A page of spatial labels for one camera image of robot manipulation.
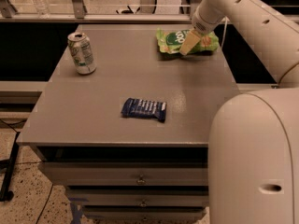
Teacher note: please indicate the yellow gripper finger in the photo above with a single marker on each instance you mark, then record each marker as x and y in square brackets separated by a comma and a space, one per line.
[192, 38]

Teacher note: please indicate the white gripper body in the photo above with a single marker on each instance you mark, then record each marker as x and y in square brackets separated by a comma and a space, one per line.
[202, 24]

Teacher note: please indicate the green rice chip bag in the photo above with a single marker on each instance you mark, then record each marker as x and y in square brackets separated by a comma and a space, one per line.
[171, 42]

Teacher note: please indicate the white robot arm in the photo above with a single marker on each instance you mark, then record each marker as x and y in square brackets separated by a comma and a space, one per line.
[253, 150]

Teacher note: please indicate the blue snack bar wrapper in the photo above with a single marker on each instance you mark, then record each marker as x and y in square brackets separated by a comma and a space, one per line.
[144, 109]

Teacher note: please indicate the white green soda can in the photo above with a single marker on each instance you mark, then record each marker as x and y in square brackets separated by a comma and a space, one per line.
[81, 51]

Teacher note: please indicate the grey drawer cabinet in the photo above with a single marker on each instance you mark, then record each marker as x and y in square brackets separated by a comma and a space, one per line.
[129, 141]

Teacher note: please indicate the top grey drawer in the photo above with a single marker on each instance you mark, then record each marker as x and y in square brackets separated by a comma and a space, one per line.
[116, 174]

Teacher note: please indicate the grey drawer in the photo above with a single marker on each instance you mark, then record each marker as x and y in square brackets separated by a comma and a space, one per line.
[116, 174]
[143, 214]
[139, 197]

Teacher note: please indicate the middle grey drawer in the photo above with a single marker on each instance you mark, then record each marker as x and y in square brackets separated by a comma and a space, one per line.
[139, 197]

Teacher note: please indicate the bottom grey drawer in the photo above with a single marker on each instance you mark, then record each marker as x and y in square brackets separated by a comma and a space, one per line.
[143, 214]

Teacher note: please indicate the black stand leg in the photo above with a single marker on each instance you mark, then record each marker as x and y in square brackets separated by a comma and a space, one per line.
[8, 165]

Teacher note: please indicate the metal railing frame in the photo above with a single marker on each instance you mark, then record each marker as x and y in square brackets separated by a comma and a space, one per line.
[77, 11]

